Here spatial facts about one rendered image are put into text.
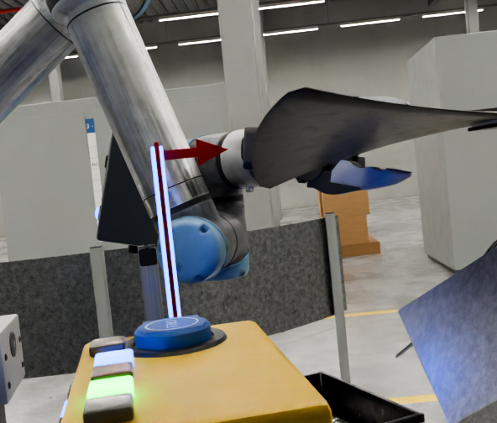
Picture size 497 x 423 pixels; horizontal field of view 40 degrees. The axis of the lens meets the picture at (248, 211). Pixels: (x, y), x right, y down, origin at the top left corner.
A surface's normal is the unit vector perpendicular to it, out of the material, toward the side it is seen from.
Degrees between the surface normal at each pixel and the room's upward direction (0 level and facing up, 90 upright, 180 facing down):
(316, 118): 166
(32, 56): 117
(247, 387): 0
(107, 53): 89
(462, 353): 55
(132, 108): 89
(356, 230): 90
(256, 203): 90
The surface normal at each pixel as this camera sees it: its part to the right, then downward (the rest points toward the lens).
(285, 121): 0.06, 0.97
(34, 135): -0.05, 0.06
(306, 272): 0.69, -0.04
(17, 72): 0.33, 0.56
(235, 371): -0.11, -0.99
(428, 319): -0.64, -0.47
